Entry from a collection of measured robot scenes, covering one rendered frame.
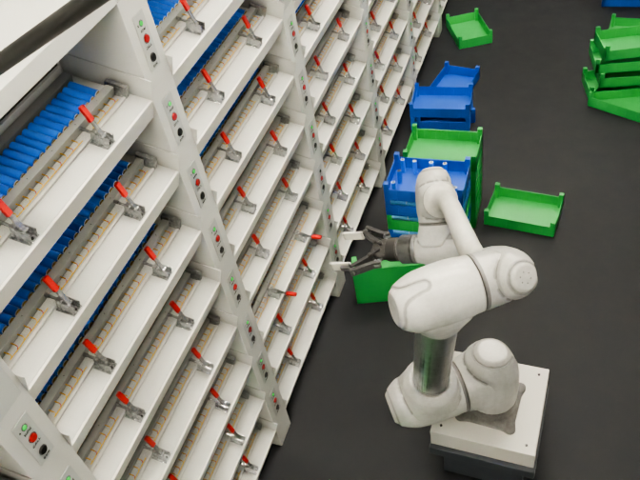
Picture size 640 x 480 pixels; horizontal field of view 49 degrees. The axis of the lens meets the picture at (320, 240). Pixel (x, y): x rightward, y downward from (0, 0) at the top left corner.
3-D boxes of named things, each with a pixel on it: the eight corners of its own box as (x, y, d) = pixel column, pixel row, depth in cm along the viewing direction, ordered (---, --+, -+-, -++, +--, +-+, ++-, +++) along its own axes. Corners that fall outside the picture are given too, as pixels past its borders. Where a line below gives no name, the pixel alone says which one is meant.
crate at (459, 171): (470, 171, 278) (470, 156, 272) (462, 207, 265) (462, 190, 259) (395, 167, 287) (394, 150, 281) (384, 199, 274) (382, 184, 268)
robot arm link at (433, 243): (425, 263, 220) (422, 221, 219) (474, 262, 213) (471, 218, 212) (413, 269, 211) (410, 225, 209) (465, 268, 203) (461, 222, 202)
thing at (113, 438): (220, 291, 193) (221, 260, 182) (109, 499, 154) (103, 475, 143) (151, 267, 195) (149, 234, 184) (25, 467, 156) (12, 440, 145)
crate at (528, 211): (563, 206, 313) (564, 192, 307) (553, 237, 301) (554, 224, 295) (495, 194, 325) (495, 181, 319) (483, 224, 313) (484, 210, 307)
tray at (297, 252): (320, 218, 265) (323, 201, 257) (261, 348, 226) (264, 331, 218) (270, 202, 267) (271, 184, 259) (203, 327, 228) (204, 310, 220)
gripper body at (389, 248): (400, 268, 217) (372, 268, 221) (407, 248, 222) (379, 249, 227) (393, 250, 212) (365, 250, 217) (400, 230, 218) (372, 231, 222)
